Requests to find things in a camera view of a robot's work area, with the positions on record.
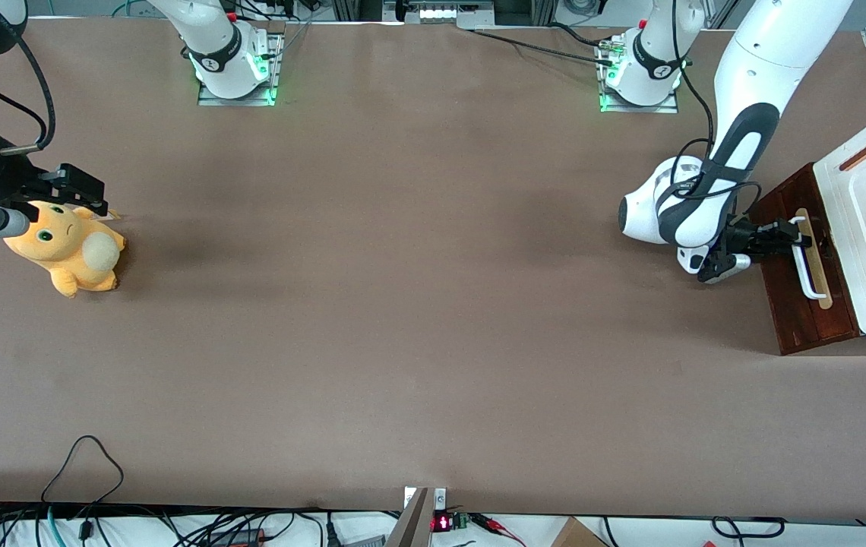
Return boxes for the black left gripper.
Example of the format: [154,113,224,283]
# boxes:
[725,215,814,263]

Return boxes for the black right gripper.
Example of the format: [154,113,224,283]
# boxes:
[0,133,109,218]

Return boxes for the white drawer handle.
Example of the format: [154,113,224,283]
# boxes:
[792,217,829,302]

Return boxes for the light wooden handle strip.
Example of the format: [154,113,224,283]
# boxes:
[792,207,834,310]

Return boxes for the brown wooden drawer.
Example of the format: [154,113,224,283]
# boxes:
[751,162,861,356]

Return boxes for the orange plush toy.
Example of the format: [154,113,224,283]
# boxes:
[2,199,128,299]

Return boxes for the brown cardboard piece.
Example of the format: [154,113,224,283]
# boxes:
[551,517,610,547]

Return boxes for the black power adapter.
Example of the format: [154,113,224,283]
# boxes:
[205,528,267,547]

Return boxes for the power strip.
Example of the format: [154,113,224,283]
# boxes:
[384,0,495,25]

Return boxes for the red clip leads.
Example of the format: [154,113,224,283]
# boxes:
[471,514,526,546]

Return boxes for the dark left wrist camera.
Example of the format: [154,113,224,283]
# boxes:
[695,251,753,286]

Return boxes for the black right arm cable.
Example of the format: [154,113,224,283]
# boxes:
[0,36,56,153]

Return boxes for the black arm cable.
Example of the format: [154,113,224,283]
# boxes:
[668,0,764,221]
[0,36,56,153]

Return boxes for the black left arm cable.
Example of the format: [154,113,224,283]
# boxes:
[668,0,764,221]

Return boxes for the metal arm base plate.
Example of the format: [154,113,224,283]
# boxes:
[198,30,286,107]
[597,34,680,115]

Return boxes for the looped black cable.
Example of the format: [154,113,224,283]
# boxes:
[40,435,125,506]

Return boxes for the flat black cable loop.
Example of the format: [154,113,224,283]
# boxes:
[710,517,787,542]

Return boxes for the long black table cable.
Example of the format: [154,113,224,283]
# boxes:
[469,27,616,66]

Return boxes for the small white bracket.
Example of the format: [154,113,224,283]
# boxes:
[403,488,449,511]

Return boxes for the grey slanted post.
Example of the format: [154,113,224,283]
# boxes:
[386,486,434,547]

